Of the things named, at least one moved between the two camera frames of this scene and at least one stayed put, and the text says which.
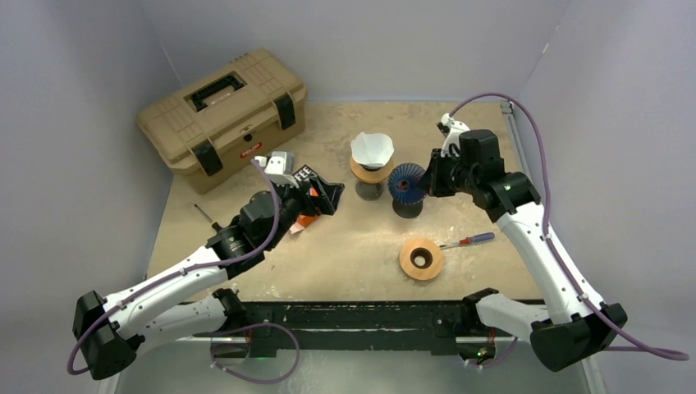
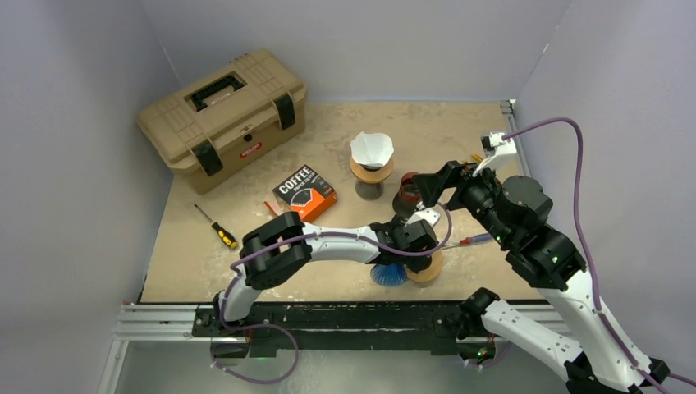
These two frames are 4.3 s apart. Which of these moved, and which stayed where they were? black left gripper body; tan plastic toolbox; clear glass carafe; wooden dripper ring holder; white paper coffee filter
Moved: black left gripper body
Stayed: tan plastic toolbox; white paper coffee filter; wooden dripper ring holder; clear glass carafe
